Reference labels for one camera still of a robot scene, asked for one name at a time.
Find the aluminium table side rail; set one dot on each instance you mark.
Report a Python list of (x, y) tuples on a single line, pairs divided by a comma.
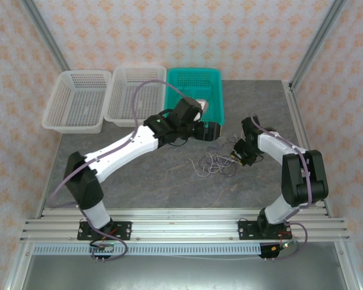
[(305, 145), (50, 172)]

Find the aluminium frame post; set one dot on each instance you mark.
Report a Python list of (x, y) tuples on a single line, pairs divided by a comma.
[(47, 36), (317, 45)]

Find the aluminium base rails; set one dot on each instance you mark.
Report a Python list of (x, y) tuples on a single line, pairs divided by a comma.
[(184, 225)]

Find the white perforated plastic basket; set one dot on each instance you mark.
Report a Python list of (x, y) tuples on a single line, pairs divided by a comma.
[(124, 96), (75, 99)]

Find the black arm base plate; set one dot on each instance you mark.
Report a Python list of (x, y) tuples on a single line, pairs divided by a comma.
[(248, 231), (121, 231)]

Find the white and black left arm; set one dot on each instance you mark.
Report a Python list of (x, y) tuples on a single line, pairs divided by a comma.
[(124, 148)]

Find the small circuit board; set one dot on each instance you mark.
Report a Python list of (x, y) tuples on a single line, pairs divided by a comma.
[(280, 247), (102, 247)]

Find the teal perforated plastic basket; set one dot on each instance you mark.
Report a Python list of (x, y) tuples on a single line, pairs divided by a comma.
[(193, 87)]

